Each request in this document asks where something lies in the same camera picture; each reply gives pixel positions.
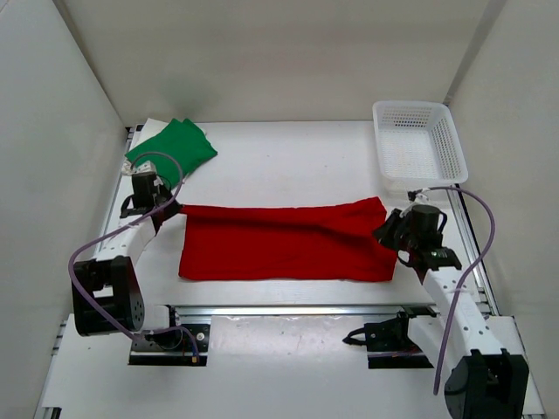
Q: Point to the green t shirt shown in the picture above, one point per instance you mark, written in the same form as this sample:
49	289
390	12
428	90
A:
174	146

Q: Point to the red t shirt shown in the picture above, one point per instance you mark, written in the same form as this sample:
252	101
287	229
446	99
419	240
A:
305	243

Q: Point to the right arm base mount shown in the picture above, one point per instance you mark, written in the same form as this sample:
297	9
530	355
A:
387	343

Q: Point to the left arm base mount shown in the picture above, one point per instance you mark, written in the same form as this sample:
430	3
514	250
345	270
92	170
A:
185	346

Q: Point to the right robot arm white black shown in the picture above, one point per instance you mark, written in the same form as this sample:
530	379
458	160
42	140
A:
474	371

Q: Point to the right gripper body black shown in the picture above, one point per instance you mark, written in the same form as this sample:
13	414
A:
406	238

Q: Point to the white t shirt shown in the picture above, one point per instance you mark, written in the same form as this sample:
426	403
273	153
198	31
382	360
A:
140	153

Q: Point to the white plastic basket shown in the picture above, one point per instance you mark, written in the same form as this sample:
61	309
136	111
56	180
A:
417	145

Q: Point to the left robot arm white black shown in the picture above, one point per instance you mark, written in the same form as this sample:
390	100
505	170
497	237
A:
106	295

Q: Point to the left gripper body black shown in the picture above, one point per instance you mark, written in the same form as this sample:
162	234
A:
164	193

